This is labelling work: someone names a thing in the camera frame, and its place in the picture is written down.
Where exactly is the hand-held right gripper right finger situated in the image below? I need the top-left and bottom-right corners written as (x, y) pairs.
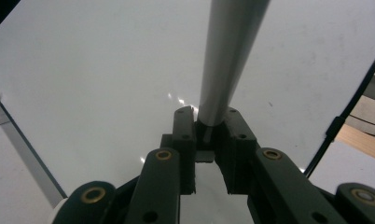
top-left (214, 106), bottom-right (260, 196)

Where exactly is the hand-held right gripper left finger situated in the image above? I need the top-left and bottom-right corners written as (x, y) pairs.
top-left (160, 105), bottom-right (198, 196)

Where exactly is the grey marker pen black cap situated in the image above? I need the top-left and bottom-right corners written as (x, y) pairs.
top-left (194, 0), bottom-right (271, 163)

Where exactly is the white whiteboard with black frame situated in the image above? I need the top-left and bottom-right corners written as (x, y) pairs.
top-left (0, 0), bottom-right (375, 200)

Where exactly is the wooden table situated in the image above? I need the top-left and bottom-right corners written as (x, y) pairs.
top-left (334, 123), bottom-right (375, 164)

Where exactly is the white table cover sheet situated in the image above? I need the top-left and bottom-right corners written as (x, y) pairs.
top-left (0, 120), bottom-right (375, 224)

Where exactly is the black power cable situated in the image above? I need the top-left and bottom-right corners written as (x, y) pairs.
top-left (349, 113), bottom-right (375, 138)

